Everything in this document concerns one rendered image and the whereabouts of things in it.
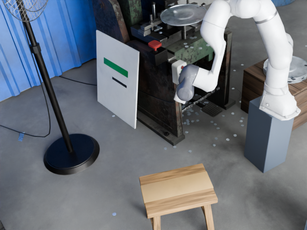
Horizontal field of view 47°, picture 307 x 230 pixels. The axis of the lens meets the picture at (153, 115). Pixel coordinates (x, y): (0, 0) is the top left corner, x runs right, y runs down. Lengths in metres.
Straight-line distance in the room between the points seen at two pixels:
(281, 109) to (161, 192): 0.76
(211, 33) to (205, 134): 1.01
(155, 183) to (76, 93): 1.52
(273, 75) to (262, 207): 0.74
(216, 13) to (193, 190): 0.84
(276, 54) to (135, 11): 1.03
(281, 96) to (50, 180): 1.50
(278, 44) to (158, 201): 0.93
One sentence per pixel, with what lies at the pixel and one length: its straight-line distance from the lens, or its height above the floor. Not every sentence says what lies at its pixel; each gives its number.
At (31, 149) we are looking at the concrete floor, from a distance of 2.67.
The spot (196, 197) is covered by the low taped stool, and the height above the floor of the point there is 0.33.
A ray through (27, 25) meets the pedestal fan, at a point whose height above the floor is 0.97.
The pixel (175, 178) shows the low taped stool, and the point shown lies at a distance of 1.79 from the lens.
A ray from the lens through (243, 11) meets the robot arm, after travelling 1.64.
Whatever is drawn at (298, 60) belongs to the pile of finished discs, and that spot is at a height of 0.39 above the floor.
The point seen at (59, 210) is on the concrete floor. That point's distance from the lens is 2.22.
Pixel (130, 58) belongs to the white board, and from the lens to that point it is 2.38.
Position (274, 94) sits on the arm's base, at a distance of 1.95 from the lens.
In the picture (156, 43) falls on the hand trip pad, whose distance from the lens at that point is 2.01.
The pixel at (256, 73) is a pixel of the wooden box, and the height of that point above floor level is 0.35.
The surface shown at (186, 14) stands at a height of 0.79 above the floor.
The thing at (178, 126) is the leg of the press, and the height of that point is 0.13.
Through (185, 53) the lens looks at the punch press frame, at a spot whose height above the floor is 0.60.
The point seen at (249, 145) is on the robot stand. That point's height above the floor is 0.12.
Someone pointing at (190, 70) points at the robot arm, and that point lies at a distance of 1.70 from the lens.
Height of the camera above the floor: 1.70
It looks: 39 degrees down
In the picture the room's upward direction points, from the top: 7 degrees counter-clockwise
